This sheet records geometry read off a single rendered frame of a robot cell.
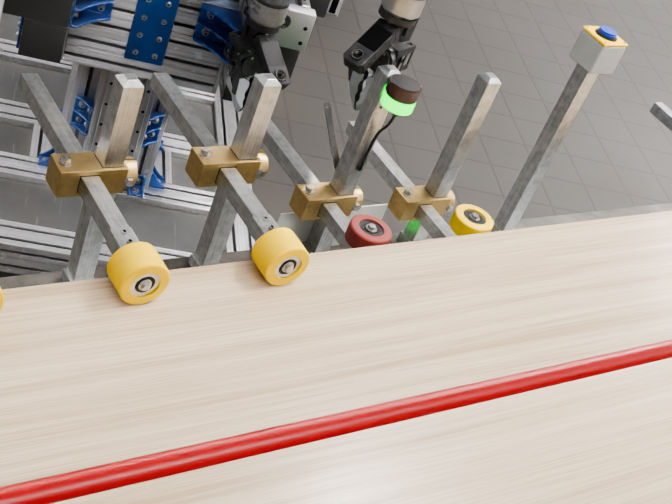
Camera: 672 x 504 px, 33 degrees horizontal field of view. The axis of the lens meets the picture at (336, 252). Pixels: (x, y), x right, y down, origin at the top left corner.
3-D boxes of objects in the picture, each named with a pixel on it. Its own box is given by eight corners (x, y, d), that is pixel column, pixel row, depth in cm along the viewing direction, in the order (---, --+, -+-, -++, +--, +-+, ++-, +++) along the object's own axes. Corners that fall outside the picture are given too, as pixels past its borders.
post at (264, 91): (184, 284, 214) (255, 70, 186) (200, 282, 216) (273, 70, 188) (192, 296, 212) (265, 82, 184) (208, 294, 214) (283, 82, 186)
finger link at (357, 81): (369, 104, 218) (386, 63, 213) (351, 111, 214) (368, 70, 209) (357, 95, 219) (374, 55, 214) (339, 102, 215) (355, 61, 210)
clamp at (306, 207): (288, 204, 214) (296, 183, 212) (345, 199, 222) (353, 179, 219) (301, 223, 211) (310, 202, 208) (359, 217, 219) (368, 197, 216)
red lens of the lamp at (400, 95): (379, 84, 198) (383, 73, 197) (405, 84, 201) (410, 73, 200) (396, 104, 195) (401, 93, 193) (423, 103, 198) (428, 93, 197)
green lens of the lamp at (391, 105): (374, 96, 199) (378, 85, 198) (400, 95, 203) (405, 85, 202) (391, 116, 196) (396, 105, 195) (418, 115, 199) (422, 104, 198)
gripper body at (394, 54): (406, 73, 213) (430, 17, 206) (380, 82, 207) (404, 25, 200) (376, 51, 216) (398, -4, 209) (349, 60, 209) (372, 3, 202)
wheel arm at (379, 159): (342, 135, 246) (348, 119, 244) (354, 134, 248) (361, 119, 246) (451, 267, 221) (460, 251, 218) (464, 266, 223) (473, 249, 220)
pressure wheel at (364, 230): (323, 260, 209) (343, 213, 202) (357, 256, 213) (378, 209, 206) (344, 290, 204) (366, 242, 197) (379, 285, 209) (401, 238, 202)
